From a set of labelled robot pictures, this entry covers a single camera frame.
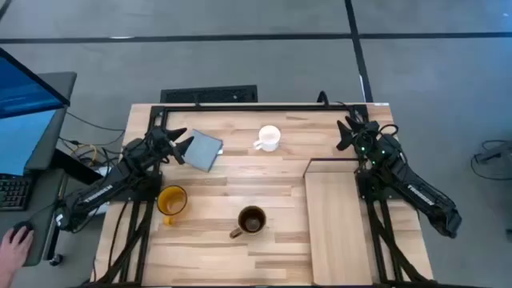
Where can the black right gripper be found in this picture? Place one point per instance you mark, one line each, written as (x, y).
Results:
(369, 139)

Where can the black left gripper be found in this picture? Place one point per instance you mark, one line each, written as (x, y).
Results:
(160, 140)

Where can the yellow mug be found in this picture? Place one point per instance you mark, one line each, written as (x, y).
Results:
(172, 200)

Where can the white mug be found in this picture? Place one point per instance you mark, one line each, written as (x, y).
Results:
(269, 138)

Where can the brown green glazed mug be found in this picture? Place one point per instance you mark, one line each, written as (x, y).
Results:
(252, 220)

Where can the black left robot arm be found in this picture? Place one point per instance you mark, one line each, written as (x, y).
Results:
(104, 188)

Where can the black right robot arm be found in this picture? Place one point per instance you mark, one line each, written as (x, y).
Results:
(420, 196)

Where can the wooden shelf with black legs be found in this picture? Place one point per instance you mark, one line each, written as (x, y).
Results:
(338, 224)

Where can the folded grey cloth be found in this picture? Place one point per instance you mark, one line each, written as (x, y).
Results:
(202, 150)

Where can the black floor grille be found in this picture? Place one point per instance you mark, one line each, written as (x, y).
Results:
(208, 94)

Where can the grey desk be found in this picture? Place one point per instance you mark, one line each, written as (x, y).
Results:
(44, 208)

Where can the monitor with blue screen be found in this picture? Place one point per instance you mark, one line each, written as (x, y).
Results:
(20, 92)

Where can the black keyboard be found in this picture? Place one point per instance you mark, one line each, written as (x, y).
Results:
(14, 192)

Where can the black computer mouse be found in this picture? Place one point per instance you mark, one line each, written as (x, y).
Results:
(22, 230)

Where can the person's hand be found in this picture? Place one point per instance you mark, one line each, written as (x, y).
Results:
(12, 256)

